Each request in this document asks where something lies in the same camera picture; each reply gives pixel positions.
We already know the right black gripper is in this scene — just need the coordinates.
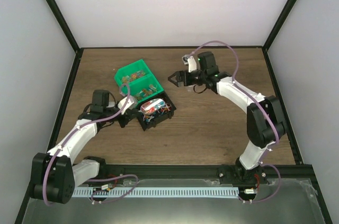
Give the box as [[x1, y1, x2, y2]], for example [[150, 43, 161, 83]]
[[169, 70, 208, 87]]

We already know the silver metal scoop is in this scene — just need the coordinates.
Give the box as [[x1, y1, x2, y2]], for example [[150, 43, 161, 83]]
[[140, 98, 166, 114]]

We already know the black lollipop bin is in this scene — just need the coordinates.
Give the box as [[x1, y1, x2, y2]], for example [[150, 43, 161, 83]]
[[137, 91, 176, 131]]

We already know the green two-compartment candy bin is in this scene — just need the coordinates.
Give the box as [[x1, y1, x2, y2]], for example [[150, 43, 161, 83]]
[[114, 59, 164, 103]]

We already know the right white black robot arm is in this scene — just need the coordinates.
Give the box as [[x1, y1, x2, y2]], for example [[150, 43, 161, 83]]
[[168, 51, 287, 183]]

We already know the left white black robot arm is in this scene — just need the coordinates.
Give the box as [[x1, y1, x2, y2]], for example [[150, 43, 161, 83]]
[[29, 90, 138, 205]]

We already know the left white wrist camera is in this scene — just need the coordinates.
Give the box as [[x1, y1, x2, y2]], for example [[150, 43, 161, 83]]
[[117, 96, 138, 114]]

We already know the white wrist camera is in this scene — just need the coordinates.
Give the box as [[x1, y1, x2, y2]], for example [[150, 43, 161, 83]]
[[182, 55, 197, 73], [117, 96, 138, 114]]

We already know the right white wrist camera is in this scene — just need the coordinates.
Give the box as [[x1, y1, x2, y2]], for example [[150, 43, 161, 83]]
[[182, 55, 197, 73]]

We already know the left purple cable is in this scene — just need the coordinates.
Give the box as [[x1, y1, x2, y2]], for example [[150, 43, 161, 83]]
[[43, 84, 139, 205]]

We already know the purple cable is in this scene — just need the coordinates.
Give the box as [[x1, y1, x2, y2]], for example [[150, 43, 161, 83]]
[[43, 84, 139, 205], [189, 40, 282, 204]]

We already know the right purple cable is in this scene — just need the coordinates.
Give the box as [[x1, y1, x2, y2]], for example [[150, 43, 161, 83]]
[[189, 40, 282, 204]]

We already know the light blue slotted cable duct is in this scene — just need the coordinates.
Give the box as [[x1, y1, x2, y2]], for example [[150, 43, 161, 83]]
[[72, 187, 239, 199]]

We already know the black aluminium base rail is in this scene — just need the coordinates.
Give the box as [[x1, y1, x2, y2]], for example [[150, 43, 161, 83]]
[[71, 164, 313, 185]]

